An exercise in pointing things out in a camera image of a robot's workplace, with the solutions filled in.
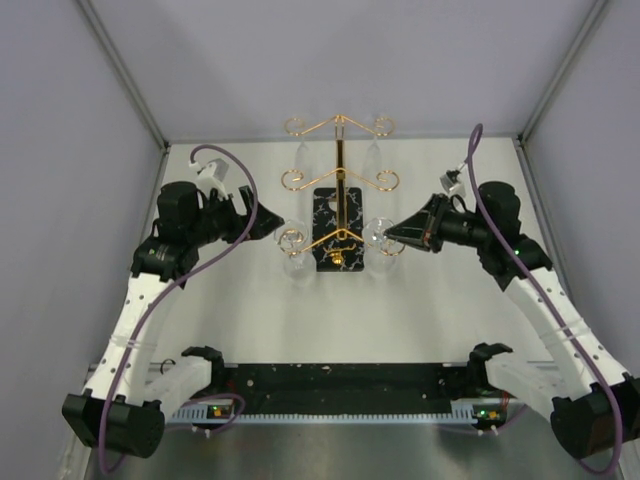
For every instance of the black mounting base plate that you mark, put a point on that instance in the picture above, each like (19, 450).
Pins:
(360, 388)

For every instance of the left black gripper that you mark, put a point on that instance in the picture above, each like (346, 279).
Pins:
(240, 223)

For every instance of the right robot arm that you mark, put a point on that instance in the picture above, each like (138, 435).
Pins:
(592, 404)

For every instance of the white slotted cable duct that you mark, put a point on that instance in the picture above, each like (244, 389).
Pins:
(459, 413)

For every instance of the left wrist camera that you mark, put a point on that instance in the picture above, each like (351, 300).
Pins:
(210, 176)

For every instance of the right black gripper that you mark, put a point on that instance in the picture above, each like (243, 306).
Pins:
(422, 230)

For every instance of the gold wire wine glass rack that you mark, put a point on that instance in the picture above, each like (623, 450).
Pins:
(339, 241)

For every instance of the clear wine glass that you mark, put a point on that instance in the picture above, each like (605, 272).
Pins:
(381, 253)
(292, 240)

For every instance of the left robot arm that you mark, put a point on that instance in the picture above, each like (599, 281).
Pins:
(119, 409)

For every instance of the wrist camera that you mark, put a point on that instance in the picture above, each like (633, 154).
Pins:
(452, 184)
(210, 176)

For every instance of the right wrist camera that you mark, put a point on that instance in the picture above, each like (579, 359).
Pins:
(452, 184)

